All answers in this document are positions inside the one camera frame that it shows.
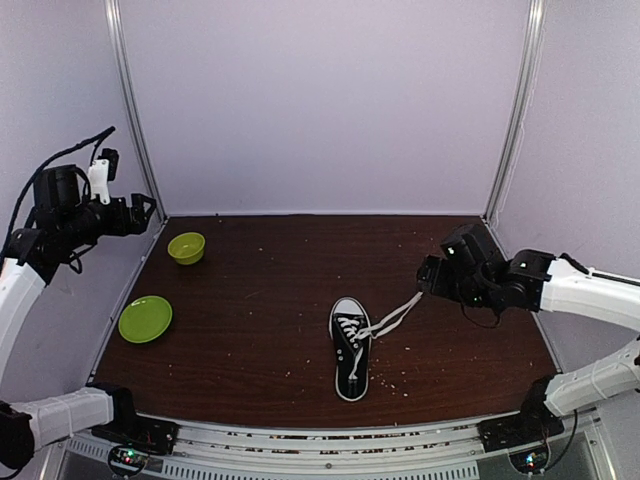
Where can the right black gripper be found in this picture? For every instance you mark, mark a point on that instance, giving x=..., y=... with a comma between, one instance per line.
x=438, y=286

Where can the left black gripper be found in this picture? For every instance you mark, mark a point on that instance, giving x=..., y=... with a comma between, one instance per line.
x=121, y=225

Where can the black white canvas sneaker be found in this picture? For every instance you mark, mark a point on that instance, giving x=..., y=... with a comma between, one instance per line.
x=352, y=334

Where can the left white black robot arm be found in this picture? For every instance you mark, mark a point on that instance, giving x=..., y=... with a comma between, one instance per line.
x=56, y=235

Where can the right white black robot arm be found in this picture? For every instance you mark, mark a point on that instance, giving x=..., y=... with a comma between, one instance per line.
x=536, y=281

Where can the green plastic bowl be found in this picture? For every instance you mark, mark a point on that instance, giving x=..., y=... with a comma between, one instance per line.
x=187, y=248

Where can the green plastic plate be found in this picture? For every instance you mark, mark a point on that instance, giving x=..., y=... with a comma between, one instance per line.
x=145, y=319

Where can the right round led controller board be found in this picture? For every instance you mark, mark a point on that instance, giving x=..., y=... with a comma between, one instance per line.
x=530, y=461

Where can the round led controller board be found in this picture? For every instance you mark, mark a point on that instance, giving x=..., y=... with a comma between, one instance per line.
x=125, y=461
x=530, y=461

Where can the left round led controller board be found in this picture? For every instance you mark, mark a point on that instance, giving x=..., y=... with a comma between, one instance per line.
x=125, y=461

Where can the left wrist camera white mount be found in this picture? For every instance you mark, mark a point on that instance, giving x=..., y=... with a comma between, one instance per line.
x=101, y=172

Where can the left aluminium frame post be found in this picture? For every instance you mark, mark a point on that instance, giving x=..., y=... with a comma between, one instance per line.
x=118, y=42

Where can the aluminium frame post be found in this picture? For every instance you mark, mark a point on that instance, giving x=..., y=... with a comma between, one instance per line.
x=118, y=42
x=522, y=96

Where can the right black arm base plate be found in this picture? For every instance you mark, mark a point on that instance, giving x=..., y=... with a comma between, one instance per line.
x=511, y=431

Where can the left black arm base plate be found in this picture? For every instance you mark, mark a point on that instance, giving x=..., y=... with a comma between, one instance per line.
x=146, y=434

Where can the aluminium front rail frame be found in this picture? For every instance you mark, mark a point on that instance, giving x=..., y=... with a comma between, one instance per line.
x=442, y=450

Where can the right aluminium frame post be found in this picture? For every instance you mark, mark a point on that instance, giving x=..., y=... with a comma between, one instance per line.
x=522, y=96

